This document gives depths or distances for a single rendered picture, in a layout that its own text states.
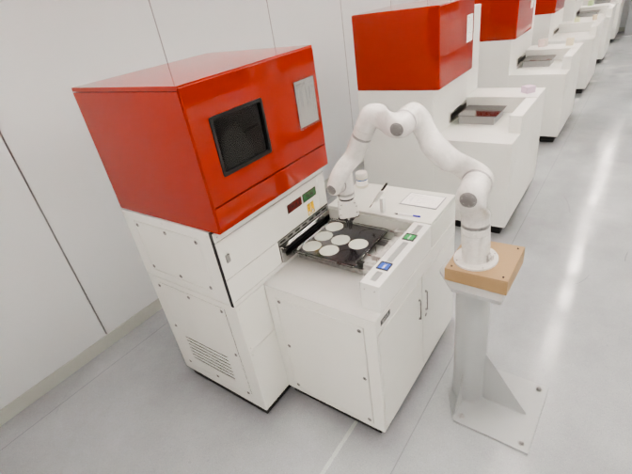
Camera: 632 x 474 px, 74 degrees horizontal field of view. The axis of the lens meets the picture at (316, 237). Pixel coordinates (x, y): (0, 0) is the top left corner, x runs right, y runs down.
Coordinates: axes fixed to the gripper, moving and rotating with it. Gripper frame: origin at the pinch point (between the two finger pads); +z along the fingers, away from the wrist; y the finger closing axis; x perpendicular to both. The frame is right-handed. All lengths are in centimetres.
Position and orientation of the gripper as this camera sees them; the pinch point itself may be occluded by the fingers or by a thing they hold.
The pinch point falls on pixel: (349, 224)
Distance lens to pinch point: 215.5
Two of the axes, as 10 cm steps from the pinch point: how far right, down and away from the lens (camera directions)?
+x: -1.1, -4.9, 8.7
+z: 1.4, 8.6, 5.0
